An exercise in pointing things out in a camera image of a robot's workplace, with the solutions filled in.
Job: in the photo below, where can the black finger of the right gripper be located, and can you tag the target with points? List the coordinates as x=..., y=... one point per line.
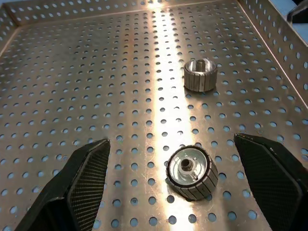
x=300, y=14

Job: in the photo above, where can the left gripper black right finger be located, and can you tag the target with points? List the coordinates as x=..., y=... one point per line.
x=276, y=187

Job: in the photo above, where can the blue plastic table cover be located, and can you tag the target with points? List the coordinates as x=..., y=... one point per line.
x=302, y=31

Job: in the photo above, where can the perforated steel tray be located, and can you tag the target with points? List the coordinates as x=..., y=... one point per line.
x=96, y=96

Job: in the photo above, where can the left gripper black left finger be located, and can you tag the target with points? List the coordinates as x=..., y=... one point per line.
x=81, y=187

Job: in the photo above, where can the ribbed metal roller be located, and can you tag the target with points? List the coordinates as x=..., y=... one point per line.
x=201, y=80
x=190, y=175

